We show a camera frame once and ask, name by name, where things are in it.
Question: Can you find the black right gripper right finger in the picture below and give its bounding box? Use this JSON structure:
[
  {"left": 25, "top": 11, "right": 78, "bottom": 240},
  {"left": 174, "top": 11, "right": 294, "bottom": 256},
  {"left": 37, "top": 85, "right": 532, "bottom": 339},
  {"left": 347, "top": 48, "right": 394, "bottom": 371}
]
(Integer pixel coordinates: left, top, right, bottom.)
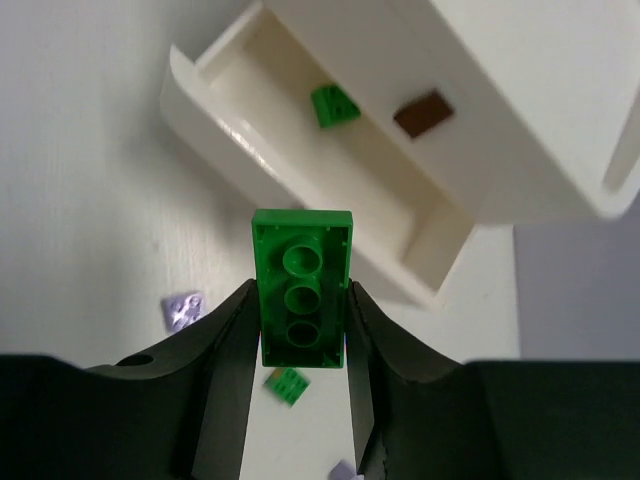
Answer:
[{"left": 345, "top": 283, "right": 639, "bottom": 479}]

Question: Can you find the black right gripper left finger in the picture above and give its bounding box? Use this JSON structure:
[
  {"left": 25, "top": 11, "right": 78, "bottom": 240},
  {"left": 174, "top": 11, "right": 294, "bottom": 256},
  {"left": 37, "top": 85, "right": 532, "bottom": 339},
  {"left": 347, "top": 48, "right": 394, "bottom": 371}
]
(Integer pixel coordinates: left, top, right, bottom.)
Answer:
[{"left": 1, "top": 280, "right": 259, "bottom": 479}]

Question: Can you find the purple lego brick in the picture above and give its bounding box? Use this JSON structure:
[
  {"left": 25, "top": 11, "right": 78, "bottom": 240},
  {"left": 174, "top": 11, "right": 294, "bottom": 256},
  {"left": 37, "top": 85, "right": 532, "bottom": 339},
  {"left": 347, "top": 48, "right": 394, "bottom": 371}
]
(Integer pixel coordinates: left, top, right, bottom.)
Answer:
[{"left": 327, "top": 460, "right": 364, "bottom": 480}]

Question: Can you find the green three-hole lego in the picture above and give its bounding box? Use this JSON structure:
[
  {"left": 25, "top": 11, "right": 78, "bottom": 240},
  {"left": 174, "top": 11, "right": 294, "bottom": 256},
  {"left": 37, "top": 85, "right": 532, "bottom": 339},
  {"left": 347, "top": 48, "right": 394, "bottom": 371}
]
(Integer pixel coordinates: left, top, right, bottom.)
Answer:
[{"left": 251, "top": 209, "right": 354, "bottom": 368}]

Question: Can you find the small green lego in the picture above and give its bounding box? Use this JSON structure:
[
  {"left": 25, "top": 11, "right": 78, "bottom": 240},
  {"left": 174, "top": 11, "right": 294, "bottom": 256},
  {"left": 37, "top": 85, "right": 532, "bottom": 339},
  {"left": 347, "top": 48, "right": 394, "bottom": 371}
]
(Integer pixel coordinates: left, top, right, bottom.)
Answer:
[{"left": 311, "top": 83, "right": 361, "bottom": 129}]

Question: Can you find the white three-drawer cabinet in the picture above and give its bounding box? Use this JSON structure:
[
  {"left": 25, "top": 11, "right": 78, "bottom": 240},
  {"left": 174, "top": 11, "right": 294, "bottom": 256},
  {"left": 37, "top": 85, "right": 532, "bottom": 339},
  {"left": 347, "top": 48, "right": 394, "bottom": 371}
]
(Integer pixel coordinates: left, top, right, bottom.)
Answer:
[{"left": 268, "top": 1, "right": 639, "bottom": 224}]

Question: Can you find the purple lego with studs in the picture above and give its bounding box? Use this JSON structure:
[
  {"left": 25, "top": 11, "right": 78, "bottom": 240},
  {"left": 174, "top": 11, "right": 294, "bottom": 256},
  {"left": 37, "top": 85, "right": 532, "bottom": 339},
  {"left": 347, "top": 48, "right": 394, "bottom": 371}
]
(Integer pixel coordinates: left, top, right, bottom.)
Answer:
[{"left": 160, "top": 291, "right": 205, "bottom": 334}]

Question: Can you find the green lego with orange sticker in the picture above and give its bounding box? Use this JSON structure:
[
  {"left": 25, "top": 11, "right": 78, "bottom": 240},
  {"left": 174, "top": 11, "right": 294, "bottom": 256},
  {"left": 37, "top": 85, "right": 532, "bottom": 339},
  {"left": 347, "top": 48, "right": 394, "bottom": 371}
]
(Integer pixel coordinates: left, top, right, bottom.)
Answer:
[{"left": 264, "top": 367, "right": 310, "bottom": 406}]

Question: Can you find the brown top drawer handle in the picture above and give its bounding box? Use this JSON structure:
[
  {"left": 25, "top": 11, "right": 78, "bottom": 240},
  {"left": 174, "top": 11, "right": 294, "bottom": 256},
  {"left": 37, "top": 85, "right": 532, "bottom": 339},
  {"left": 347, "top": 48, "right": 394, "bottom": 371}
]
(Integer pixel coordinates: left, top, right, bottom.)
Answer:
[{"left": 393, "top": 89, "right": 455, "bottom": 140}]

